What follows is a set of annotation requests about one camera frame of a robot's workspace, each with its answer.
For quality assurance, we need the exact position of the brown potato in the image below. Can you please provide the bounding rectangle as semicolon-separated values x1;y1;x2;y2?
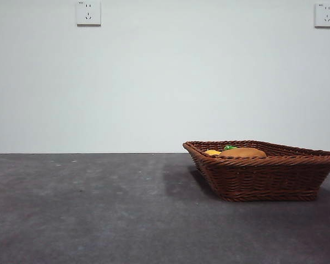
218;147;267;159

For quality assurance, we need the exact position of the brown wicker basket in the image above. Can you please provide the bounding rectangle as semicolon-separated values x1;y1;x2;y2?
182;140;330;202

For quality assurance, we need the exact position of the white wall socket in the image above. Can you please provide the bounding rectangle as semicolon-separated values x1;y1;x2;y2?
76;1;102;27
314;3;330;29

